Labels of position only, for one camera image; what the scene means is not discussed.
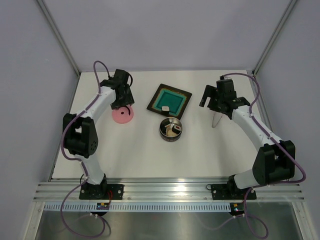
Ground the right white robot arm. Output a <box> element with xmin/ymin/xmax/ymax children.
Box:
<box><xmin>199</xmin><ymin>79</ymin><xmax>296</xmax><ymax>200</ymax></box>

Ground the purple cable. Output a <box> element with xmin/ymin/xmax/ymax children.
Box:
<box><xmin>59</xmin><ymin>60</ymin><xmax>113</xmax><ymax>238</ymax></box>
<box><xmin>197</xmin><ymin>72</ymin><xmax>307</xmax><ymax>238</ymax></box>

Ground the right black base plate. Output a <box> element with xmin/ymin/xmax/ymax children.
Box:
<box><xmin>205</xmin><ymin>183</ymin><xmax>248</xmax><ymax>201</ymax></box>

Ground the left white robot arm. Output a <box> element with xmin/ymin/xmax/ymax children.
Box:
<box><xmin>61</xmin><ymin>69</ymin><xmax>135</xmax><ymax>200</ymax></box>

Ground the white sushi red centre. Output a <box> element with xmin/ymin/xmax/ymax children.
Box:
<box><xmin>172</xmin><ymin>125</ymin><xmax>182</xmax><ymax>135</ymax></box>

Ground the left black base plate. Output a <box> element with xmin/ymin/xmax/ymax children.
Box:
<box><xmin>79</xmin><ymin>183</ymin><xmax>124</xmax><ymax>200</ymax></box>

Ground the aluminium front rail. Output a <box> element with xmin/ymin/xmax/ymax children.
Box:
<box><xmin>33</xmin><ymin>177</ymin><xmax>305</xmax><ymax>203</ymax></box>

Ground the right side aluminium rail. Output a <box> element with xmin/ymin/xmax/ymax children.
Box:
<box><xmin>247</xmin><ymin>70</ymin><xmax>292</xmax><ymax>182</ymax></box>

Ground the small circuit board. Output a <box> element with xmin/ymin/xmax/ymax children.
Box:
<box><xmin>96</xmin><ymin>202</ymin><xmax>110</xmax><ymax>211</ymax></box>
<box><xmin>229</xmin><ymin>203</ymin><xmax>245</xmax><ymax>216</ymax></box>

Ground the black teal square plate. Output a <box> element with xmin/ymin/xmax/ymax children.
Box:
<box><xmin>146</xmin><ymin>83</ymin><xmax>193</xmax><ymax>120</ymax></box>

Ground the aluminium rail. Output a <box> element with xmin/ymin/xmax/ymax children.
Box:
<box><xmin>33</xmin><ymin>177</ymin><xmax>305</xmax><ymax>203</ymax></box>
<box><xmin>247</xmin><ymin>70</ymin><xmax>292</xmax><ymax>182</ymax></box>

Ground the round steel lunch box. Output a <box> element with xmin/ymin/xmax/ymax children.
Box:
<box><xmin>159</xmin><ymin>117</ymin><xmax>183</xmax><ymax>142</ymax></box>

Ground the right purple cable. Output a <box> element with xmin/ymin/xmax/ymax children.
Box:
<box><xmin>197</xmin><ymin>72</ymin><xmax>307</xmax><ymax>238</ymax></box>

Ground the round cream steamed bun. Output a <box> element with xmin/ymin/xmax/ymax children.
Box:
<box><xmin>166</xmin><ymin>129</ymin><xmax>177</xmax><ymax>137</ymax></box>

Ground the white sushi dark centre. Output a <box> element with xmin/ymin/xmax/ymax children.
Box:
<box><xmin>161</xmin><ymin>106</ymin><xmax>170</xmax><ymax>113</ymax></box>

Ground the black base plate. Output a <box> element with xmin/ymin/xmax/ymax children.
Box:
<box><xmin>79</xmin><ymin>183</ymin><xmax>124</xmax><ymax>200</ymax></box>
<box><xmin>205</xmin><ymin>183</ymin><xmax>248</xmax><ymax>201</ymax></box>

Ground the right small circuit board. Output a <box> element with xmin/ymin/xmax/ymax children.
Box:
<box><xmin>229</xmin><ymin>203</ymin><xmax>245</xmax><ymax>216</ymax></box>

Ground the right frame post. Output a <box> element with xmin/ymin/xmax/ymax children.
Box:
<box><xmin>251</xmin><ymin>0</ymin><xmax>300</xmax><ymax>76</ymax></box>

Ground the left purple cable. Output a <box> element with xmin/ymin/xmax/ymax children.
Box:
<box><xmin>59</xmin><ymin>60</ymin><xmax>113</xmax><ymax>238</ymax></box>

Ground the white slotted cable duct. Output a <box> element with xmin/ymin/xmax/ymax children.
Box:
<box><xmin>44</xmin><ymin>202</ymin><xmax>231</xmax><ymax>213</ymax></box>

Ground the left small circuit board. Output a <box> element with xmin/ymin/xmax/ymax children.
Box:
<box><xmin>96</xmin><ymin>202</ymin><xmax>110</xmax><ymax>211</ymax></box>

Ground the left frame post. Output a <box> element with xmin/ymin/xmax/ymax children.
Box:
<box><xmin>34</xmin><ymin>0</ymin><xmax>81</xmax><ymax>79</ymax></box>

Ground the white sushi green centre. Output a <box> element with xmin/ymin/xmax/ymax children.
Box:
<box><xmin>165</xmin><ymin>123</ymin><xmax>175</xmax><ymax>129</ymax></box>

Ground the pink lunch box lid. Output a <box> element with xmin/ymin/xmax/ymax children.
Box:
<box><xmin>112</xmin><ymin>105</ymin><xmax>134</xmax><ymax>124</ymax></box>

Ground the frame post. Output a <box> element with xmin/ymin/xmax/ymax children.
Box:
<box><xmin>251</xmin><ymin>0</ymin><xmax>300</xmax><ymax>76</ymax></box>
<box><xmin>34</xmin><ymin>0</ymin><xmax>81</xmax><ymax>79</ymax></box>

